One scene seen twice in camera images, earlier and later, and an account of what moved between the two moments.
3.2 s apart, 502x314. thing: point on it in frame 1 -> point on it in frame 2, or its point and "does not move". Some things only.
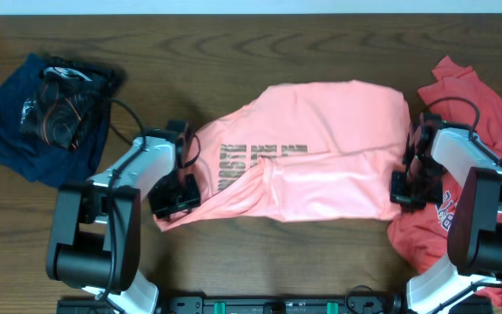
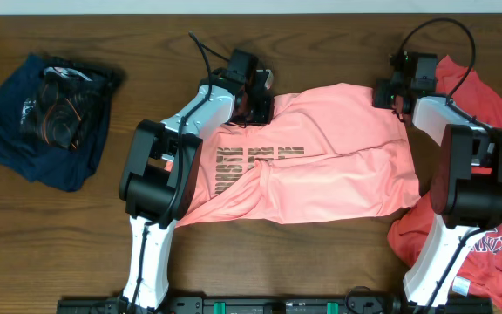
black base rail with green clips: (252, 305) does not move
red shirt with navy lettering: (457, 100) does not move
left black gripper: (174, 197) -> (259, 110)
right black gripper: (399, 194) -> (382, 86)
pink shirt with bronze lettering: (302, 151) does not move
